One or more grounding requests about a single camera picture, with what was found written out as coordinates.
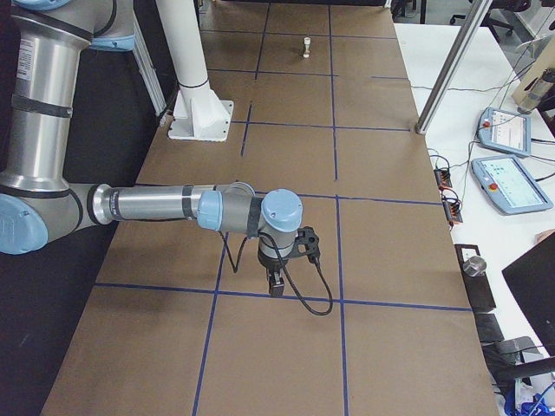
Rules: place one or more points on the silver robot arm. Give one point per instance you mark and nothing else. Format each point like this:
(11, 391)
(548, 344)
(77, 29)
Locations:
(39, 206)

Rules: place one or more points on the aluminium frame post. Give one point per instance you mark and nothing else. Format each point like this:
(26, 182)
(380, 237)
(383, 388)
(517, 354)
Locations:
(454, 58)

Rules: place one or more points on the silver metal cylinder weight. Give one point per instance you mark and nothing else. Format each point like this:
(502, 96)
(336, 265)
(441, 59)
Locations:
(474, 266)

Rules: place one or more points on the near teach pendant tablet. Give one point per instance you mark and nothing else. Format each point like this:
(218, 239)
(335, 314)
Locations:
(509, 186)

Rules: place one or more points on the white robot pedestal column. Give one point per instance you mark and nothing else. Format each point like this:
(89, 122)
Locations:
(198, 113)

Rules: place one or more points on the white brass PPR valve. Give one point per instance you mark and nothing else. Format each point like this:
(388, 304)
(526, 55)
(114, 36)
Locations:
(306, 47)

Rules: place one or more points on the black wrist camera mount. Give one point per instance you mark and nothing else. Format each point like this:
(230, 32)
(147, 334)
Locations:
(306, 244)

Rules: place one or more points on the black box under cylinder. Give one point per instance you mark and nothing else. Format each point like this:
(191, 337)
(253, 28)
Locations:
(478, 289)

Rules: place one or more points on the wooden board stand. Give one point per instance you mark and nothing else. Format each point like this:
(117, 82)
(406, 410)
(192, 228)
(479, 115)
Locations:
(539, 79)

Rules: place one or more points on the teach pendant tablet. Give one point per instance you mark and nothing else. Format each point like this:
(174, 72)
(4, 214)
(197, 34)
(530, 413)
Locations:
(509, 186)
(505, 131)

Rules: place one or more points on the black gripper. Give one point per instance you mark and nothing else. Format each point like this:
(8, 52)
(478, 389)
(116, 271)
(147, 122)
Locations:
(270, 262)

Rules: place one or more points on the orange black connector box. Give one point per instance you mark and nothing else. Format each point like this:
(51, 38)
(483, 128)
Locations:
(443, 178)
(451, 206)

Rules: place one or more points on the black monitor corner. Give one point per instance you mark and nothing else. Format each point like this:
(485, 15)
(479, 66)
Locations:
(531, 281)

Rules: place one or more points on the far teach pendant tablet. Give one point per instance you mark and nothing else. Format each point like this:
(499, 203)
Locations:
(505, 131)

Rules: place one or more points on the black office chair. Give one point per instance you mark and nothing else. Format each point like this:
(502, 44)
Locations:
(501, 18)

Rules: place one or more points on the near orange black connector box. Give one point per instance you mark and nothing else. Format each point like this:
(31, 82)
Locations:
(451, 206)

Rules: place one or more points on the far orange black connector box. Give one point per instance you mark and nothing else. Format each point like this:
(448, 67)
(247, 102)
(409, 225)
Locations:
(443, 178)

